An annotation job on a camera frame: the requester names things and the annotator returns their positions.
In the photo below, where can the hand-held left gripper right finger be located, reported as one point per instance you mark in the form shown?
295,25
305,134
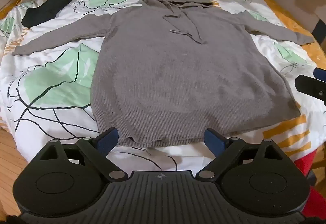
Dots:
214,142

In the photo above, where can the leaf print duvet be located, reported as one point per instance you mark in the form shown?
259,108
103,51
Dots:
38,137

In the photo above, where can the black cloth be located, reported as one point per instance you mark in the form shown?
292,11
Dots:
43,11

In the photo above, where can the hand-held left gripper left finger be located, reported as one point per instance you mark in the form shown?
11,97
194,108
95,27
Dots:
109,138

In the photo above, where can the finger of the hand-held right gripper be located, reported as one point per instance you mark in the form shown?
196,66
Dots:
321,73
312,89

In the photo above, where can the grey knitted hoodie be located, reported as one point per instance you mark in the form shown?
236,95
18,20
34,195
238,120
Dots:
178,73

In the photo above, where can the person's red clothing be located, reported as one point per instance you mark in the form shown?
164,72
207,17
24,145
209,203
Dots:
304,162

